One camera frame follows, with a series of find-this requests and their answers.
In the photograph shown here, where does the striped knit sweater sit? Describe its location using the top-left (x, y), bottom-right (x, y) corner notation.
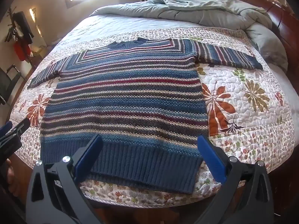
top-left (27, 37), bottom-right (263, 195)

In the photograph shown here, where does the coat rack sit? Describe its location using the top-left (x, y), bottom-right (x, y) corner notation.
top-left (5, 7), bottom-right (34, 63)

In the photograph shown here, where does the black garment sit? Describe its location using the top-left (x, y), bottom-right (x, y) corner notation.
top-left (13, 12), bottom-right (34, 45)

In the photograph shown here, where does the wooden headboard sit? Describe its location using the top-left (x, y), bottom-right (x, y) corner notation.
top-left (224, 0), bottom-right (299, 192)

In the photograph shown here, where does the person's left hand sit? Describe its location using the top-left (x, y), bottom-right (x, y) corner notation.
top-left (4, 158), bottom-right (20, 197)

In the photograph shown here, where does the red garment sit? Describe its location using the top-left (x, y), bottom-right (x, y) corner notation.
top-left (13, 41), bottom-right (32, 62)

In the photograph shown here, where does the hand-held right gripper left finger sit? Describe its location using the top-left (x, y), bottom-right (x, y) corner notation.
top-left (25, 134), bottom-right (104, 224)

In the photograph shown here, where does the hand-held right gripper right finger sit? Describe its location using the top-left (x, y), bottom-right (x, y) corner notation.
top-left (197, 134), bottom-right (275, 224)

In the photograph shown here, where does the floral quilted bedspread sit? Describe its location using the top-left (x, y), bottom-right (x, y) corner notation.
top-left (9, 14), bottom-right (293, 209)

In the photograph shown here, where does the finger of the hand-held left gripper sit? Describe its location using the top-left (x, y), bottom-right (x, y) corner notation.
top-left (0, 118), bottom-right (31, 143)

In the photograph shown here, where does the dark chair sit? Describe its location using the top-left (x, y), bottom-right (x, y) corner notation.
top-left (0, 66), bottom-right (22, 105)

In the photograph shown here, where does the grey comforter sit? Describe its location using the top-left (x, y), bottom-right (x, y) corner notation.
top-left (90, 0), bottom-right (289, 71)

